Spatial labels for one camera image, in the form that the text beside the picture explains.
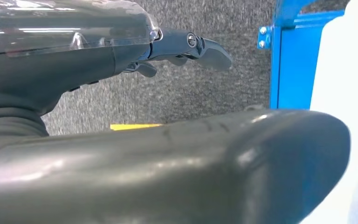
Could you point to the blue metal shelf rack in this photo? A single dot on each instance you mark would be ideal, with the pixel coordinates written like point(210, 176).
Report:
point(293, 68)

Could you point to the yellow floor tape square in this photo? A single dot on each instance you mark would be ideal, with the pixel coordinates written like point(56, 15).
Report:
point(135, 127)

